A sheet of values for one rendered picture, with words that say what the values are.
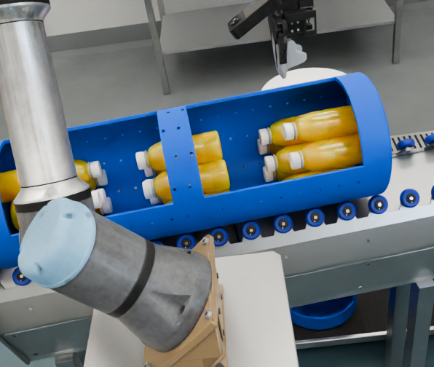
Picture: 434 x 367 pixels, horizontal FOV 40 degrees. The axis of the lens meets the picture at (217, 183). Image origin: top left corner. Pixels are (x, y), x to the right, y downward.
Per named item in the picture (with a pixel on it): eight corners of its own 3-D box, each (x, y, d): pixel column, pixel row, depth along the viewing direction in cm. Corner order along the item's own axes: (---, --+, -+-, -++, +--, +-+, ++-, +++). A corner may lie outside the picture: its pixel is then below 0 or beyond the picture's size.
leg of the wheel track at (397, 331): (403, 377, 207) (417, 250, 169) (387, 381, 207) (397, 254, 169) (397, 363, 212) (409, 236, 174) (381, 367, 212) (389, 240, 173)
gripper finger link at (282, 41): (288, 66, 118) (286, 25, 112) (281, 68, 118) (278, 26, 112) (283, 56, 122) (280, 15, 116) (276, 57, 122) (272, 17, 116)
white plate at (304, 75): (241, 89, 172) (242, 92, 172) (298, 129, 152) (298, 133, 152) (318, 57, 181) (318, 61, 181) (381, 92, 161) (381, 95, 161)
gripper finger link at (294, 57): (309, 80, 122) (307, 38, 116) (281, 86, 122) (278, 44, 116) (305, 73, 125) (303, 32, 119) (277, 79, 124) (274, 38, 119)
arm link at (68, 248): (113, 325, 76) (17, 282, 71) (89, 301, 88) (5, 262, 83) (157, 242, 78) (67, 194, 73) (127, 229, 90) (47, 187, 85)
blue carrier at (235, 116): (388, 219, 136) (398, 119, 117) (8, 295, 132) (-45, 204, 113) (348, 144, 157) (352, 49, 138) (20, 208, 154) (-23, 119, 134)
